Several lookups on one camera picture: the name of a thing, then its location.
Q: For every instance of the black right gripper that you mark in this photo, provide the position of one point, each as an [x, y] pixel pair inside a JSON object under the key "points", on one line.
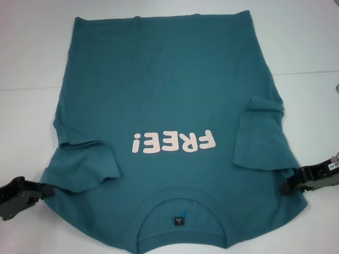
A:
{"points": [[327, 173]]}

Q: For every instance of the teal t-shirt with FREE print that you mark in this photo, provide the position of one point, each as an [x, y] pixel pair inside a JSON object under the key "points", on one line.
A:
{"points": [[169, 79]]}

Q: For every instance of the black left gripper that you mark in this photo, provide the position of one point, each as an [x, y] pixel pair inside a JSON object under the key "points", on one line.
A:
{"points": [[12, 202]]}

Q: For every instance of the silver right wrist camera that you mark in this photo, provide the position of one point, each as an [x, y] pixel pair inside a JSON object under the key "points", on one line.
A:
{"points": [[337, 90]]}

